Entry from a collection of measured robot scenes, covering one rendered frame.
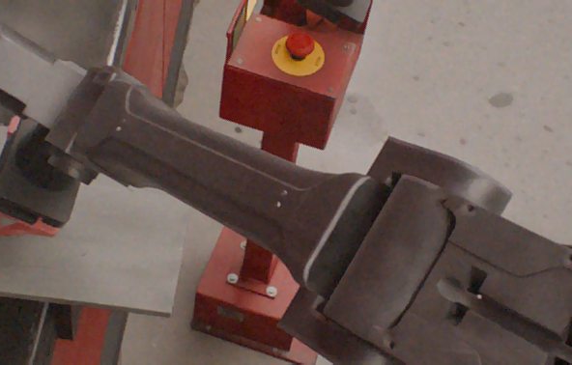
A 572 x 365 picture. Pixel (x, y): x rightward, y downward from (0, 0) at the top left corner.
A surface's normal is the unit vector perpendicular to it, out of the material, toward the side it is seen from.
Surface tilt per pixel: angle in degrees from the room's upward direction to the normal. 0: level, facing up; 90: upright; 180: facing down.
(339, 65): 0
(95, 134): 50
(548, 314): 34
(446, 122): 0
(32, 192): 27
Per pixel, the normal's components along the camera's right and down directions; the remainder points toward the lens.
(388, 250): -0.51, -0.37
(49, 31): 0.11, -0.57
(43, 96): 0.31, 0.10
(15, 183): 0.55, -0.43
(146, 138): -0.69, -0.46
